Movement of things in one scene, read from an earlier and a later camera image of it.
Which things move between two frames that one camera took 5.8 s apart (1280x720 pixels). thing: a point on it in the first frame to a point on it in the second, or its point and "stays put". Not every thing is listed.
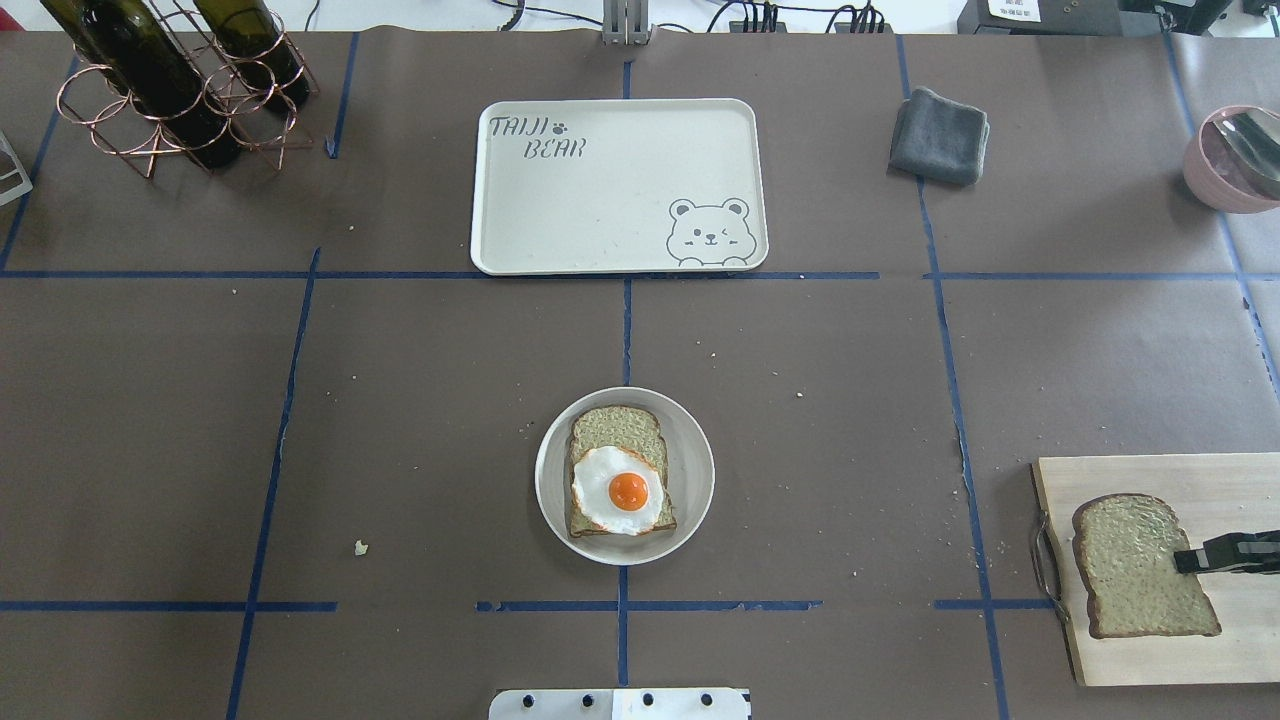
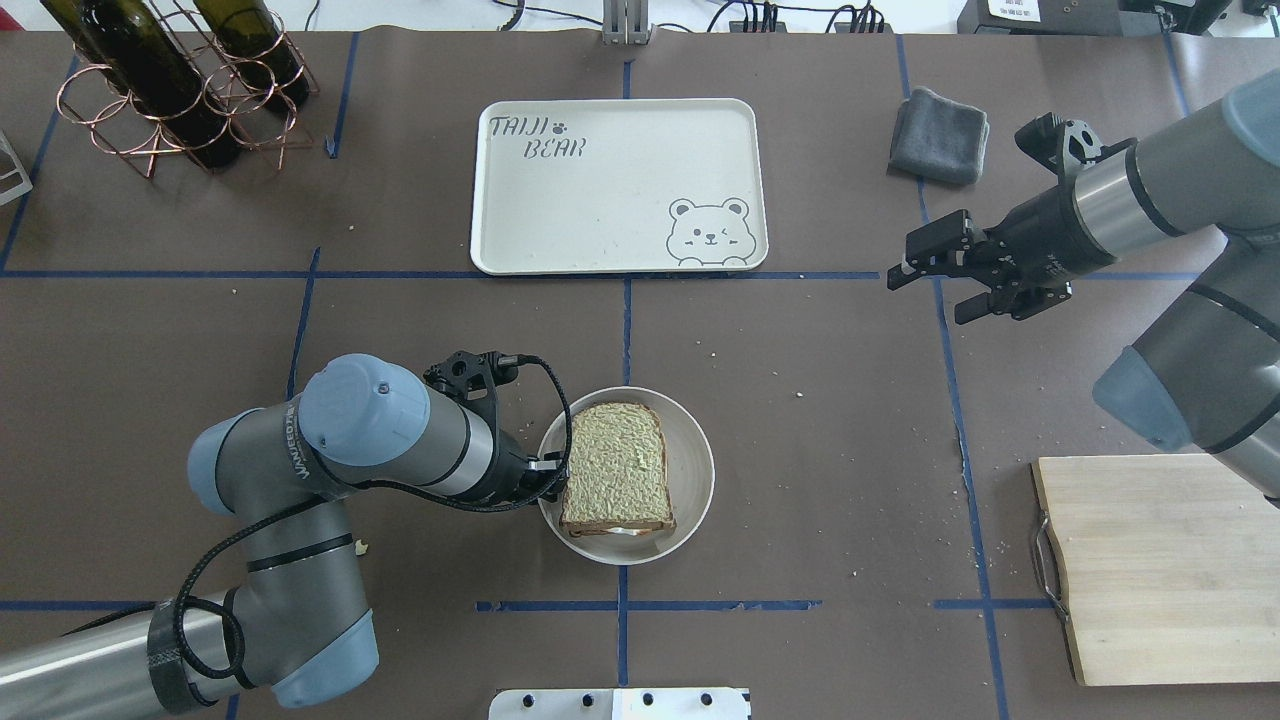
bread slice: [1126, 545] to [619, 473]
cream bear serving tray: [618, 186] stays put
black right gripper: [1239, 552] to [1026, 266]
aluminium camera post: [625, 22] stays put
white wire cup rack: [27, 184] stays put
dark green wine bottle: [143, 59] stays put
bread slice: [634, 427] to [616, 528]
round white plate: [690, 473] stays put
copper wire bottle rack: [195, 86] stays put
